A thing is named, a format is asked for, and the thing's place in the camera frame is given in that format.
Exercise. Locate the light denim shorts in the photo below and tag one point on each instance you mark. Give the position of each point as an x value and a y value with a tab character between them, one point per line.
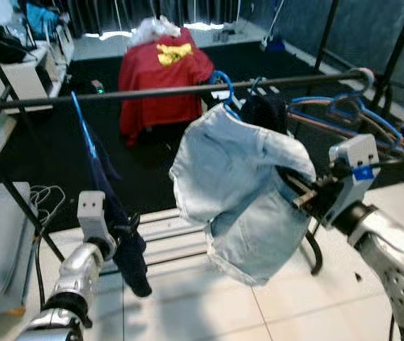
237	177

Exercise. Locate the blue plastic hanger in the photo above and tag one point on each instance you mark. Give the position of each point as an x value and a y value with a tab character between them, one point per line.
82	121
308	101
231	89

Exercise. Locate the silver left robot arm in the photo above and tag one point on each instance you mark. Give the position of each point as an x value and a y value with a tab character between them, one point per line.
77	273

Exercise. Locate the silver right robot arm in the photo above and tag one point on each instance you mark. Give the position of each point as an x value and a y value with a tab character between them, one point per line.
393	263

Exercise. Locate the orange plastic hanger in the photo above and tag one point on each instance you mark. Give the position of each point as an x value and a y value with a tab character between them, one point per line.
344	131

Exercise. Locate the navy hanging garment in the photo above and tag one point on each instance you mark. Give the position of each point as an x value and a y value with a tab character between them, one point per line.
127	263

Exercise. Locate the black hanging garment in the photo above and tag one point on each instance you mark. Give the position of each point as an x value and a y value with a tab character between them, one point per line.
269	114

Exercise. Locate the red cloth with yellow emblem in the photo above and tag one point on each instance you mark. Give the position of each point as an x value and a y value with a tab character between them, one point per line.
159	114

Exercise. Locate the blue mop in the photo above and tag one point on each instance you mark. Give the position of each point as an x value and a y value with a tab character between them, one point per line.
275	44

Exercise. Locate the black clothes rack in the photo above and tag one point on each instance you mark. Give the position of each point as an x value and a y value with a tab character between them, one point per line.
152	90

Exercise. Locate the small black device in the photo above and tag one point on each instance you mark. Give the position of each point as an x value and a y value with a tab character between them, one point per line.
99	87

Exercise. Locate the white shelf unit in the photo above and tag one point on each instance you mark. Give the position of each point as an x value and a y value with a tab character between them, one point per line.
24	78

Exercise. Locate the crumpled white cloth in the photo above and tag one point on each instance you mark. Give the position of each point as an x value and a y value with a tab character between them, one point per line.
155	30

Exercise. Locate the dark curtain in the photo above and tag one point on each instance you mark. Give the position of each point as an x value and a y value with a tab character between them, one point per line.
159	13

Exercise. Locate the black bag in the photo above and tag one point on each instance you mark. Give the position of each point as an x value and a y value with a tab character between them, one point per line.
3	44

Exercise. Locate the blue cloth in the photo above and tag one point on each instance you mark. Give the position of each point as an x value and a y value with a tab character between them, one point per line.
45	21

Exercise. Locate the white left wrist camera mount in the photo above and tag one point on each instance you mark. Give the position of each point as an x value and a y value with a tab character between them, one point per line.
91	209

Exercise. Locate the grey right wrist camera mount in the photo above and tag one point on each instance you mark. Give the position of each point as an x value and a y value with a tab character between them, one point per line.
354	153

